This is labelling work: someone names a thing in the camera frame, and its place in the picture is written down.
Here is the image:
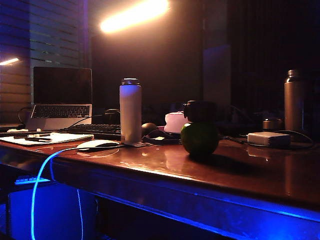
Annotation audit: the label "white thermos bottle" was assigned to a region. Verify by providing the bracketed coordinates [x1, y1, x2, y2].
[119, 77, 143, 145]

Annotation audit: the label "flat coaster under bottle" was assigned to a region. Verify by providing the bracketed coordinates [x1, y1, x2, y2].
[121, 141, 154, 148]

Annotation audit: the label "green apple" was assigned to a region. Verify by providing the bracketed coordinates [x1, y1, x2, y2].
[180, 121, 221, 157]

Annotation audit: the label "dark metal thermos bottle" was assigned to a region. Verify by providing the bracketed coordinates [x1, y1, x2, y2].
[284, 69, 305, 133]

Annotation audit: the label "dark round ball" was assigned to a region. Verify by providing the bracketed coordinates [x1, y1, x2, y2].
[141, 122, 159, 138]

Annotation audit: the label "pink white tissue pack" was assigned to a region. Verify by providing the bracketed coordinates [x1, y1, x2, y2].
[163, 111, 191, 134]

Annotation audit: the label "black headphones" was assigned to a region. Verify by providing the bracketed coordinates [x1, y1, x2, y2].
[103, 108, 121, 125]

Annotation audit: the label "black computer keyboard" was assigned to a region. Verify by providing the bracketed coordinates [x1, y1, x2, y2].
[56, 123, 122, 141]

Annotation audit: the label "white computer mouse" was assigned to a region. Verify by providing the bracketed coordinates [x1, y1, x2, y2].
[76, 139, 120, 152]

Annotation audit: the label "white paper notebook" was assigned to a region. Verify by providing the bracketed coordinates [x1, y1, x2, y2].
[0, 132, 95, 147]

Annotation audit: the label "silver open laptop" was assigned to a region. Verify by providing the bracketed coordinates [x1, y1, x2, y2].
[24, 66, 93, 131]

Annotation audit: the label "bright ceiling light tube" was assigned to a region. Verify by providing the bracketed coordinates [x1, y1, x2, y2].
[100, 0, 170, 34]

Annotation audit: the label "white power adapter box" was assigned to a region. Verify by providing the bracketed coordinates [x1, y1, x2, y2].
[247, 131, 292, 148]

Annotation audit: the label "small metal cup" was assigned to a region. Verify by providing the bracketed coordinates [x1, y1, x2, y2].
[262, 117, 284, 131]

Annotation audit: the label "black pen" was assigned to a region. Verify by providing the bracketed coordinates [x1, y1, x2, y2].
[23, 136, 53, 143]

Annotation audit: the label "black spiral binding strip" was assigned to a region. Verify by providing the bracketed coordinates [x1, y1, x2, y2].
[0, 129, 59, 137]

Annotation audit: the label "window blind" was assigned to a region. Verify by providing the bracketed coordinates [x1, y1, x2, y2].
[0, 0, 89, 123]

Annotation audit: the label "blue lit keyboard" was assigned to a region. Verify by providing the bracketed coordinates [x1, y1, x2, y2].
[14, 175, 51, 186]

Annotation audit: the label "black strap with label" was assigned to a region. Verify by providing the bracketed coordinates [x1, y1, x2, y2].
[141, 129, 182, 146]

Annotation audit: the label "black laptop cable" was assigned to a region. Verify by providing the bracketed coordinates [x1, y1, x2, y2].
[67, 114, 108, 129]

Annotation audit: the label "glowing blue cable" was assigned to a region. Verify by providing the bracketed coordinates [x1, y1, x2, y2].
[30, 147, 85, 240]

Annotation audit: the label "small wall light strip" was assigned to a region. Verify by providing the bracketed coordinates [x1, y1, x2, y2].
[0, 57, 20, 66]

